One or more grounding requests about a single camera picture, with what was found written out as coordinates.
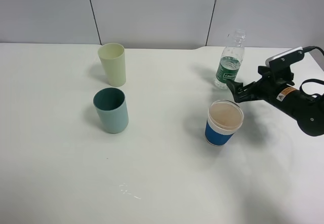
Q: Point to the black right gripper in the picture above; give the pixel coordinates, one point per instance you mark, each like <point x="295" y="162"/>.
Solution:
<point x="273" y="87"/>

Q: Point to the clear bottle green label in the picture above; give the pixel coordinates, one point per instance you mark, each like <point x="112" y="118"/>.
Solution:
<point x="231" y="59"/>

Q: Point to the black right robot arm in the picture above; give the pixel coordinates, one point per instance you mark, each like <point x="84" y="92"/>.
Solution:
<point x="306" y="109"/>

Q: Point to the blue sleeved paper cup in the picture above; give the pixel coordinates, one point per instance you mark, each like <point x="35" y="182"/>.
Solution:
<point x="224" y="119"/>

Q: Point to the teal blue plastic cup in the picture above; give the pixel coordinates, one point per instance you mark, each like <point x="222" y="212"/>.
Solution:
<point x="111" y="107"/>

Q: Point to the pale yellow plastic cup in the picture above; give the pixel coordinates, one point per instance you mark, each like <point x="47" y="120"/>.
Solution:
<point x="112" y="57"/>

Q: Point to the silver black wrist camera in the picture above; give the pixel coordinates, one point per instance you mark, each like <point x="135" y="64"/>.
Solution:
<point x="285" y="59"/>

